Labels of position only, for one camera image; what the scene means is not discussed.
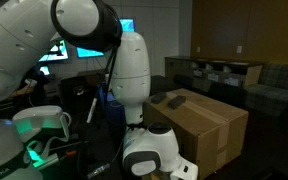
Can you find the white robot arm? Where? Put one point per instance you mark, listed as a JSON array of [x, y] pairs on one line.
[[28, 31]]

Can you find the cardboard box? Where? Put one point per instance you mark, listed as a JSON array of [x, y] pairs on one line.
[[210, 133]]

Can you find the black block far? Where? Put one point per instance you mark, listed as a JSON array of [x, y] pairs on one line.
[[156, 99]]

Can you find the black block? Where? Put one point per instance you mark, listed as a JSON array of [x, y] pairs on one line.
[[156, 99], [176, 102]]

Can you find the black block near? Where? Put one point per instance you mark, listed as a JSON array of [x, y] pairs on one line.
[[176, 102]]

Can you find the wooden shelf cabinet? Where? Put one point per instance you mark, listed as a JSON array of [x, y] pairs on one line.
[[203, 71]]

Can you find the plaid green sofa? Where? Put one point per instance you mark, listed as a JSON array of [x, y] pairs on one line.
[[270, 94]]

